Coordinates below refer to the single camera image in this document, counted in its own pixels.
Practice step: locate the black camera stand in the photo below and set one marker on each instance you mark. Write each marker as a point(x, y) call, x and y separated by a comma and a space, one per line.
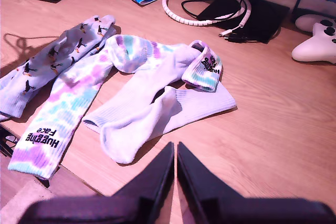
point(8, 140)

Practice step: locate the monitor with bright white screen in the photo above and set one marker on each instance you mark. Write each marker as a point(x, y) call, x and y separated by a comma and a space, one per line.
point(267, 19)

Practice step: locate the tie-dye Hugging Face sock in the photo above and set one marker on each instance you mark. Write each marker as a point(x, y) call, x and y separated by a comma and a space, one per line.
point(131, 51)
point(65, 95)

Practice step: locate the thin black slab device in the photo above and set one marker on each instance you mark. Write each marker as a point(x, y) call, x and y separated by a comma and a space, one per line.
point(220, 6)

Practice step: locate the blue bird print sock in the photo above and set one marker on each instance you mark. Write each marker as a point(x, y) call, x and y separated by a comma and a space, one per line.
point(52, 61)

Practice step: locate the white game controller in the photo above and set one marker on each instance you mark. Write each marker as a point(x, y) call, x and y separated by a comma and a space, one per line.
point(315, 48)

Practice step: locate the white oval device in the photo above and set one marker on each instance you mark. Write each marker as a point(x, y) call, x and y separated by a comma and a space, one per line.
point(307, 22)

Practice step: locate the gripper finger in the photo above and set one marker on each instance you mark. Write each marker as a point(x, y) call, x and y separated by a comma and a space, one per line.
point(155, 182)
point(199, 182)

